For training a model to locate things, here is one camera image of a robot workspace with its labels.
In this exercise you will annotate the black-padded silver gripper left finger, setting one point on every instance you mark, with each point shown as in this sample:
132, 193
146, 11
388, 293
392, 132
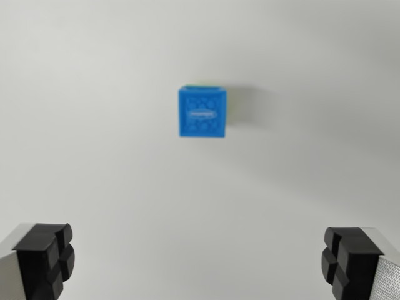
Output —
34, 262

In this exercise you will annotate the black-padded silver gripper right finger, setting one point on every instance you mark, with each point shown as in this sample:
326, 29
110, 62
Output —
359, 265

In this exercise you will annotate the blue soft embossed cube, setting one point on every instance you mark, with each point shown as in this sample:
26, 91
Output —
202, 114

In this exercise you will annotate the green soft embossed cube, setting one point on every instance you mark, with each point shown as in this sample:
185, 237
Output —
200, 83

